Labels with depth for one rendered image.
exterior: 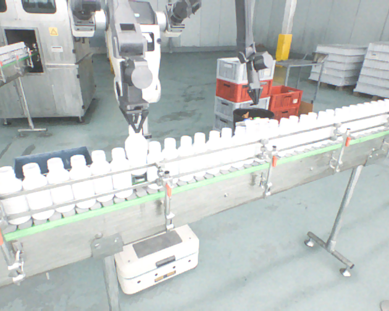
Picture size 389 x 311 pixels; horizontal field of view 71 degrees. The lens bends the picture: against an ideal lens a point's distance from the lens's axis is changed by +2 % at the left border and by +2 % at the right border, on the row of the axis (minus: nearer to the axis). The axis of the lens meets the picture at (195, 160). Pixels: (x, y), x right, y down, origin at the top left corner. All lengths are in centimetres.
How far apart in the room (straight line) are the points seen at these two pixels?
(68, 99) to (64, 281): 306
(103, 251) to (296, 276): 145
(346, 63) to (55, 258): 755
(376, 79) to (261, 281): 607
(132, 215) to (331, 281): 158
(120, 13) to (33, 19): 372
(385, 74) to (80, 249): 700
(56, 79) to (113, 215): 375
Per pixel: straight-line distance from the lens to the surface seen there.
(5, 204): 90
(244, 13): 125
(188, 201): 103
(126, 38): 79
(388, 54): 735
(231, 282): 198
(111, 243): 100
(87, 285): 204
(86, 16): 139
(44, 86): 463
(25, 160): 148
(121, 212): 94
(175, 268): 188
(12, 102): 483
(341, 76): 798
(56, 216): 92
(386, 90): 736
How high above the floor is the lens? 154
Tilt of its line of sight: 28 degrees down
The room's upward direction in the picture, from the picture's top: 2 degrees clockwise
